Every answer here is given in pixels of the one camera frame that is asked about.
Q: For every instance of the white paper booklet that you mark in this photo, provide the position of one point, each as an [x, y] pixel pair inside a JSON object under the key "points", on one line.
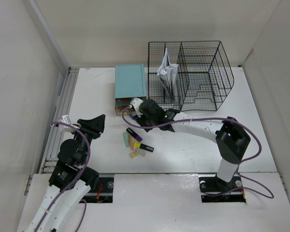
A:
{"points": [[167, 73]]}

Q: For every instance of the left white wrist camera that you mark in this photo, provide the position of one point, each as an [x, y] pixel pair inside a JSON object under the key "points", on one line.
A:
{"points": [[66, 124]]}

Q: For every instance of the orange highlighter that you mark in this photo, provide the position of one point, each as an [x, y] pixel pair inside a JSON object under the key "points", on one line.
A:
{"points": [[131, 142]]}

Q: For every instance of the small wooden eraser block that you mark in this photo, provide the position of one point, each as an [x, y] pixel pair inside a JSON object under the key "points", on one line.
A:
{"points": [[133, 155]]}

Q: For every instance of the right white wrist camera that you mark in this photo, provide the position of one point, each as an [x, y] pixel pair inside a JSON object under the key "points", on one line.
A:
{"points": [[136, 103]]}

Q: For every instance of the black wire mesh organizer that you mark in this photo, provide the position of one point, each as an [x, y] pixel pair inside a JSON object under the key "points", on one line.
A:
{"points": [[203, 79]]}

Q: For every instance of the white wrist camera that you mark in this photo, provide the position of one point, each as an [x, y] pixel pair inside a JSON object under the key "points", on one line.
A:
{"points": [[136, 103], [66, 124]]}

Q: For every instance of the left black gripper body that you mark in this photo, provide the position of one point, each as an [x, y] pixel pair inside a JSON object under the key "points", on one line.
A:
{"points": [[79, 138]]}

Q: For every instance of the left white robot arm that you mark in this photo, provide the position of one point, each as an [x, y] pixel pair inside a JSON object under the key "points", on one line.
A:
{"points": [[71, 178]]}

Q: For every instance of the yellow black highlighter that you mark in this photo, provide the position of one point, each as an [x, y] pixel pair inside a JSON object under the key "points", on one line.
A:
{"points": [[143, 147]]}

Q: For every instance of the purple black highlighter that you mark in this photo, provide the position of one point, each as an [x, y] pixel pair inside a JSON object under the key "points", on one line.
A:
{"points": [[134, 134]]}

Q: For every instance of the green highlighter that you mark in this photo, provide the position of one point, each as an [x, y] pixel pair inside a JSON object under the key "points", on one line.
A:
{"points": [[126, 139]]}

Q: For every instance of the teal mini drawer cabinet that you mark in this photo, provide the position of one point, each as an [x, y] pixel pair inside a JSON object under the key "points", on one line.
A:
{"points": [[130, 83]]}

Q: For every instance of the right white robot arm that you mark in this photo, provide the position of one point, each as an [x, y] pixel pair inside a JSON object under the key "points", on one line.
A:
{"points": [[231, 139]]}

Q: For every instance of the aluminium rail frame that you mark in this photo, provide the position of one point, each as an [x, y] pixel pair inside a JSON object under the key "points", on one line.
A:
{"points": [[55, 135]]}

